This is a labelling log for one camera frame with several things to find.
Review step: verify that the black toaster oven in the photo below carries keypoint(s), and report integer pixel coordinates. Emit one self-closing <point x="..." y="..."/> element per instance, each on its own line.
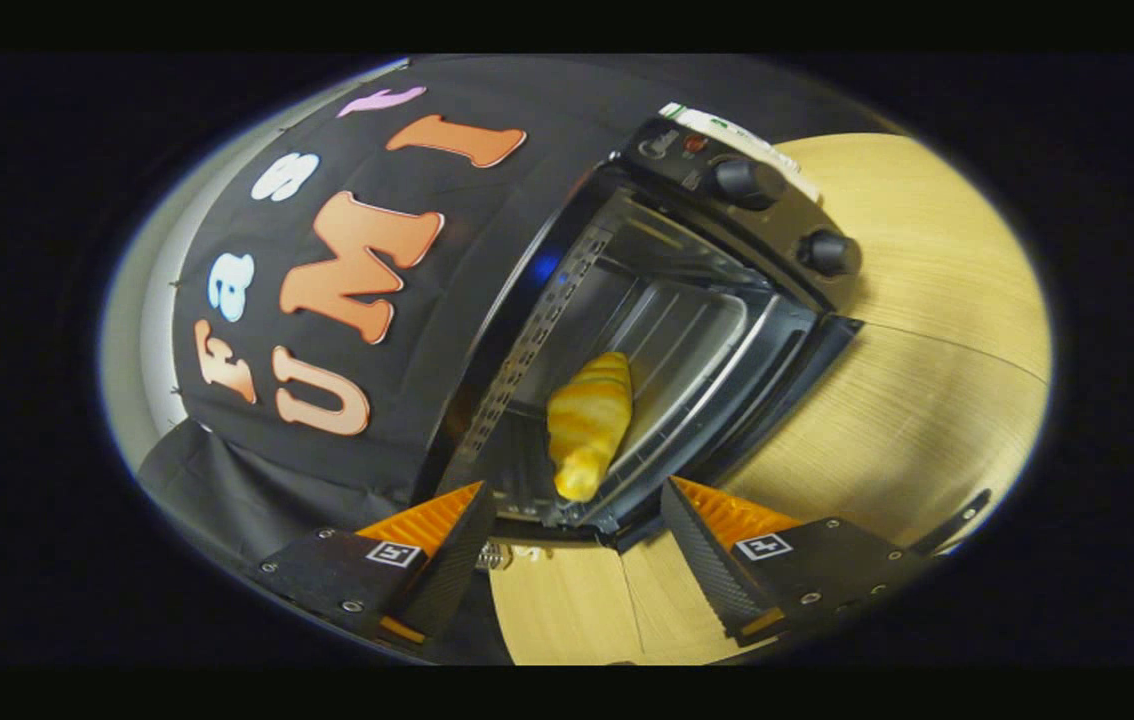
<point x="747" y="182"/>

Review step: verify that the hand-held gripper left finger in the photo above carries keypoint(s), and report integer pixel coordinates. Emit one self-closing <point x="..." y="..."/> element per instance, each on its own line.
<point x="447" y="570"/>

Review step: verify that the yellow croissant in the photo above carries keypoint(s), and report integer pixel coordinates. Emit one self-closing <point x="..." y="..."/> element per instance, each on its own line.
<point x="589" y="420"/>

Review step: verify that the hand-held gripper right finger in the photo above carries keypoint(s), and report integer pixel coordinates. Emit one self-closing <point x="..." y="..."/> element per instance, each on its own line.
<point x="702" y="560"/>

